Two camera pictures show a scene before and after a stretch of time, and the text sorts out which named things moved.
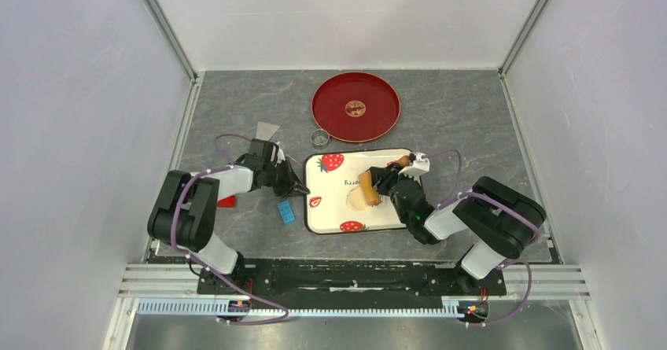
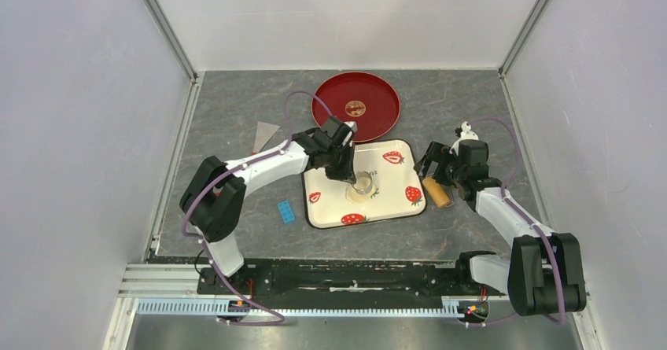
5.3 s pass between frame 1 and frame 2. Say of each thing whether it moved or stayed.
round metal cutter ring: moved
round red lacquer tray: stayed
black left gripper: moved
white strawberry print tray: moved
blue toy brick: stayed
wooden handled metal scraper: stayed
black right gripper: moved
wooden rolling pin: moved
